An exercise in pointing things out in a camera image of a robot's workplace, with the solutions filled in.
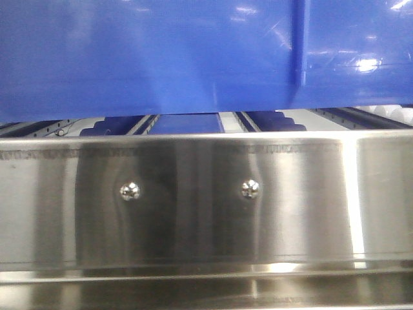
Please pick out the large blue plastic bin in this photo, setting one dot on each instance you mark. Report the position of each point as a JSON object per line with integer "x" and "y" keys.
{"x": 84, "y": 59}

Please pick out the right panel screw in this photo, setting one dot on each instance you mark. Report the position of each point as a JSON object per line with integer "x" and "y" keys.
{"x": 250, "y": 189}

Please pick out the panel screw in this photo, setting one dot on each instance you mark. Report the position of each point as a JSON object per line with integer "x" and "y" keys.
{"x": 250, "y": 189}
{"x": 130, "y": 191}

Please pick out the left panel screw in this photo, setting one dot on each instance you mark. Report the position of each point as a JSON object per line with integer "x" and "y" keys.
{"x": 130, "y": 191}

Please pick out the steel front shelf panel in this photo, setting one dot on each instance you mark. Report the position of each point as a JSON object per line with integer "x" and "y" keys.
{"x": 330, "y": 229}

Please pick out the right white roller track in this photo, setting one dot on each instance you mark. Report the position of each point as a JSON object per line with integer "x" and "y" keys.
{"x": 402, "y": 114}

